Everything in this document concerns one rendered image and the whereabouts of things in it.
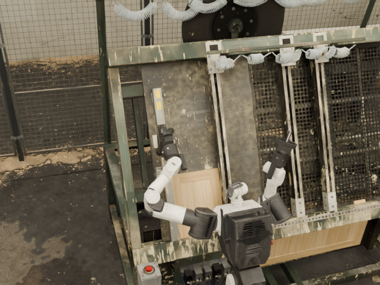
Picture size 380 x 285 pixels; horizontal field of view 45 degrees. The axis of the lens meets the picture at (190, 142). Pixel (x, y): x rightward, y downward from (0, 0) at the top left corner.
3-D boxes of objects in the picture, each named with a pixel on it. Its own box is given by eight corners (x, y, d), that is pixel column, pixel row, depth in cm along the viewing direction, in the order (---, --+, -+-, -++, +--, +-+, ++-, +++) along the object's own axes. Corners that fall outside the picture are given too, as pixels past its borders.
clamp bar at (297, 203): (289, 216, 312) (307, 224, 289) (271, 38, 302) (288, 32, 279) (302, 213, 315) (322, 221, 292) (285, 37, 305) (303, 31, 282)
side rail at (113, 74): (129, 245, 290) (132, 250, 280) (106, 69, 281) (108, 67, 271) (139, 243, 292) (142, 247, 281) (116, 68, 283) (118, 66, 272)
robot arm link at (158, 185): (158, 180, 261) (137, 204, 251) (159, 171, 253) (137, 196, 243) (173, 190, 259) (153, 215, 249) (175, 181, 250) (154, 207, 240)
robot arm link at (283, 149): (297, 147, 255) (289, 166, 260) (297, 141, 264) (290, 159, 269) (275, 139, 257) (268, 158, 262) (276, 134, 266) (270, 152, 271)
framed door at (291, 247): (258, 264, 358) (259, 267, 357) (267, 211, 327) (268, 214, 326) (358, 242, 381) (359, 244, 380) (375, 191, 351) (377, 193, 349)
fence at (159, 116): (170, 240, 291) (172, 241, 287) (151, 89, 283) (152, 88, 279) (177, 238, 292) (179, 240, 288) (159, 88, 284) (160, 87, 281)
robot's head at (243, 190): (248, 198, 252) (247, 183, 250) (237, 204, 245) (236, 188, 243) (238, 196, 257) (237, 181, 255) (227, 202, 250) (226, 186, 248)
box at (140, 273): (141, 301, 268) (141, 280, 258) (137, 284, 278) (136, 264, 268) (162, 296, 271) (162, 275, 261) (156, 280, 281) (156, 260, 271)
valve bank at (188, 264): (180, 302, 289) (180, 277, 276) (173, 284, 300) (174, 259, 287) (253, 285, 302) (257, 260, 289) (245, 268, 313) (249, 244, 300)
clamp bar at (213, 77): (221, 229, 300) (234, 238, 277) (200, 44, 290) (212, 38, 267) (236, 227, 302) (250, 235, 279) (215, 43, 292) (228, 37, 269)
